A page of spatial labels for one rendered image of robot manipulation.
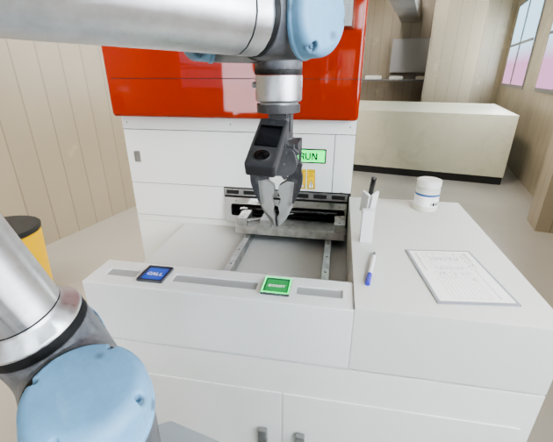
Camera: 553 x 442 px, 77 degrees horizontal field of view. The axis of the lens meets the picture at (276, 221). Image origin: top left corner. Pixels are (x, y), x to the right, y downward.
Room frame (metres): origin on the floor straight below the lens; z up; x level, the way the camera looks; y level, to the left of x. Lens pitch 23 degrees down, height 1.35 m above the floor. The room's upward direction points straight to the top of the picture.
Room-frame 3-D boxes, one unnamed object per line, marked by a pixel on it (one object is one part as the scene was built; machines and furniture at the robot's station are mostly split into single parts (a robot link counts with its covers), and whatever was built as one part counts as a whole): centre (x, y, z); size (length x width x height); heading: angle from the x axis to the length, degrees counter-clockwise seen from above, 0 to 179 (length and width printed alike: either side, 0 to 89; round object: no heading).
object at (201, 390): (0.83, -0.06, 0.41); 0.96 x 0.64 x 0.82; 80
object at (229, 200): (1.16, -0.03, 0.89); 0.44 x 0.02 x 0.10; 80
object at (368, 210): (0.80, -0.23, 1.03); 0.06 x 0.04 x 0.13; 170
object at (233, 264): (0.91, 0.12, 0.84); 0.50 x 0.02 x 0.03; 170
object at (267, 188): (0.60, 0.01, 1.14); 0.06 x 0.03 x 0.09; 170
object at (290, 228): (1.08, -0.05, 0.87); 0.36 x 0.08 x 0.03; 80
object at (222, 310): (0.61, 0.12, 0.89); 0.55 x 0.09 x 0.14; 80
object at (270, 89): (0.60, 0.00, 1.33); 0.08 x 0.08 x 0.05
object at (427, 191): (1.01, -0.46, 1.01); 0.07 x 0.07 x 0.10
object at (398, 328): (0.79, -0.37, 0.89); 0.62 x 0.35 x 0.14; 170
